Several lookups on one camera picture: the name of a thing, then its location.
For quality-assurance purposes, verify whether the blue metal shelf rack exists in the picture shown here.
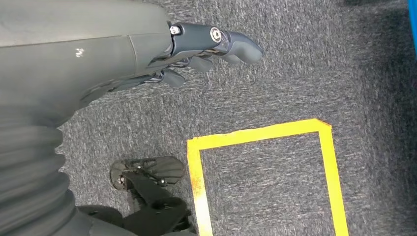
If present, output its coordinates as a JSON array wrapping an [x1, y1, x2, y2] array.
[[407, 0, 417, 59]]

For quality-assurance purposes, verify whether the yellow floor tape square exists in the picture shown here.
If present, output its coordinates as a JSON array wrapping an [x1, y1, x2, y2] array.
[[187, 118, 350, 236]]

